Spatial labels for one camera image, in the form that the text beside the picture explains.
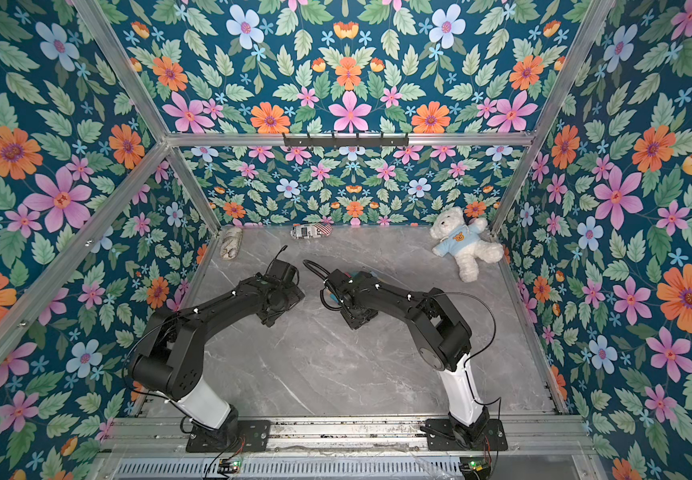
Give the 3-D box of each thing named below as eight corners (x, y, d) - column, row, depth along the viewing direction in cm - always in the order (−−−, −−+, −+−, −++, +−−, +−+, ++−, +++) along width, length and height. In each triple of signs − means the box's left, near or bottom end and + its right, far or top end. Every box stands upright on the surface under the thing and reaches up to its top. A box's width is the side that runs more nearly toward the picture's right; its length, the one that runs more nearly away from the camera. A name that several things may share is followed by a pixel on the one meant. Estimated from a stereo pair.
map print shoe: (217, 260, 112) (213, 254, 109) (229, 232, 121) (225, 226, 118) (234, 260, 112) (231, 254, 109) (244, 232, 121) (242, 226, 118)
